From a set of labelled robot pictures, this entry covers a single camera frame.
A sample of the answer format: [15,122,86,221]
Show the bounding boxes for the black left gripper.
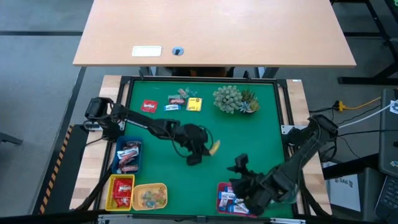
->
[174,123,215,157]

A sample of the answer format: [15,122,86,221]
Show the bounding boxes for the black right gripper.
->
[229,172,280,216]

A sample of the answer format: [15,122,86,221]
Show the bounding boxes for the yellow candy pack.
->
[186,96,203,113]
[209,139,221,156]

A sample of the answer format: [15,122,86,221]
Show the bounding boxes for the clear bag red gummies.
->
[154,188,167,202]

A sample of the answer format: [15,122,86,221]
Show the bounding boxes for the red Skittles pack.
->
[113,178,134,198]
[141,99,159,114]
[114,195,132,209]

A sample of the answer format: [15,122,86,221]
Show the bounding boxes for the white PayDay bar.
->
[116,146,140,160]

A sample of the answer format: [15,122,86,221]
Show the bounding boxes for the red plastic bin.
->
[216,181,259,218]

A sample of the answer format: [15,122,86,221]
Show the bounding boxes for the pale green potted succulent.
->
[212,85,244,115]

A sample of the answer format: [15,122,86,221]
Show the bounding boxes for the dark potted spiky plant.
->
[238,89,261,114]

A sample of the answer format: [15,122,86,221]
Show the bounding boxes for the blue plastic bin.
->
[111,135,145,175]

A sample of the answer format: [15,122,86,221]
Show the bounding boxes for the black metal bar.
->
[322,153,381,180]

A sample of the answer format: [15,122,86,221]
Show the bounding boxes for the yellow lattice plastic basket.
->
[104,174,136,213]

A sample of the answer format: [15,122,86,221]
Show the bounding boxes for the white rectangular plate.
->
[131,45,163,58]

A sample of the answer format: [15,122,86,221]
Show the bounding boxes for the wooden side table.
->
[72,0,357,68]

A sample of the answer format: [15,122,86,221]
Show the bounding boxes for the black keyboard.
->
[374,175,398,221]

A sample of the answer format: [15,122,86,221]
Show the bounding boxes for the black hazard-striped floor ramp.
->
[32,123,90,216]

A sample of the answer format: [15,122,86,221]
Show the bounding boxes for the grey equipment cabinet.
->
[378,88,398,179]

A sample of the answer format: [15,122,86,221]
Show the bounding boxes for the dark grey stand foot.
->
[0,131,24,147]

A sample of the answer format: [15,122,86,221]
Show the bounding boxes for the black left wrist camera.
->
[185,153,204,167]

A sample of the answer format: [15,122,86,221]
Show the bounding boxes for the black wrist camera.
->
[185,153,204,167]
[226,153,250,175]

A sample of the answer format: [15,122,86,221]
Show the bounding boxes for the black cable loop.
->
[170,125,216,159]

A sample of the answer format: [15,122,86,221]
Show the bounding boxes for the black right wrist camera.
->
[226,153,250,175]

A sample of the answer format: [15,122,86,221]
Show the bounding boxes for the black table edge frame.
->
[93,75,312,218]

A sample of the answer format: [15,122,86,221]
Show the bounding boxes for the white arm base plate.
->
[83,122,104,132]
[280,124,307,136]

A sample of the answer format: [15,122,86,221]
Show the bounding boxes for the black diagonal frame strut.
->
[74,166,113,212]

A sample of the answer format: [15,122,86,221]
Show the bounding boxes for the yellow extension cord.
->
[333,96,382,113]

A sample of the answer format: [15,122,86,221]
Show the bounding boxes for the white cable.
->
[337,102,393,129]

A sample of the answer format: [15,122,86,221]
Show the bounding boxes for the black frame crossbar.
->
[0,210,398,224]

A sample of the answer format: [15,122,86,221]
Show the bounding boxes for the black floor stand frame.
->
[330,0,398,86]

